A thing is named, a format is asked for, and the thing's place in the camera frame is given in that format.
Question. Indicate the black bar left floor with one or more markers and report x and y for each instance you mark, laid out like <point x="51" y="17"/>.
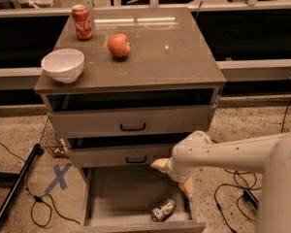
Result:
<point x="17" y="184"/>

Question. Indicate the drawer with handle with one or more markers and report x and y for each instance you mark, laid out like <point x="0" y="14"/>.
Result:
<point x="142" y="121"/>
<point x="119" y="156"/>

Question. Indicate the middle drawer with handle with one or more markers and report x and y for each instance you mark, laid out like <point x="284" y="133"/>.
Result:
<point x="119" y="156"/>

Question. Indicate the top drawer with handle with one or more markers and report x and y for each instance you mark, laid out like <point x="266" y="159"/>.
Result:
<point x="142" y="121"/>

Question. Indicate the green 7up can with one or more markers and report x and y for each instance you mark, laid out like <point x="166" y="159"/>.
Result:
<point x="163" y="210"/>

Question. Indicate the red coca-cola can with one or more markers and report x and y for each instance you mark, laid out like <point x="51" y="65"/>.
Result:
<point x="82" y="20"/>

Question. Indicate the black bar right floor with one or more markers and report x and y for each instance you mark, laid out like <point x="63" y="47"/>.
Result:
<point x="248" y="195"/>

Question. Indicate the open bottom drawer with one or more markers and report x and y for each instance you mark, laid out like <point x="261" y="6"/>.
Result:
<point x="120" y="199"/>

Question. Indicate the black bar floor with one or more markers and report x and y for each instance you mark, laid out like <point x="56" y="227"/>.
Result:
<point x="17" y="184"/>
<point x="248" y="195"/>

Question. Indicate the wire mesh basket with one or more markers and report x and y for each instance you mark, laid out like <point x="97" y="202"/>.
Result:
<point x="51" y="143"/>

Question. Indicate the white bowl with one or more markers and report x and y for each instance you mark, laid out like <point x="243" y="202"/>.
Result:
<point x="65" y="65"/>

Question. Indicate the blue tape cross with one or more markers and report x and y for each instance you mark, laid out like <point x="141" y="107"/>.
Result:
<point x="59" y="179"/>

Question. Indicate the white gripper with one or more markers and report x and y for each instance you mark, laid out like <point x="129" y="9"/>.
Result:
<point x="174" y="173"/>

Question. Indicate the red apple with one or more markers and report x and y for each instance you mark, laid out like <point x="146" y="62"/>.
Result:
<point x="119" y="45"/>

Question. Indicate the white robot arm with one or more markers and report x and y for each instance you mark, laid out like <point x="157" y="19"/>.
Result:
<point x="268" y="155"/>

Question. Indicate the grey drawer cabinet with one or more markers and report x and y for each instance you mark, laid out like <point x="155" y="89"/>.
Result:
<point x="169" y="65"/>

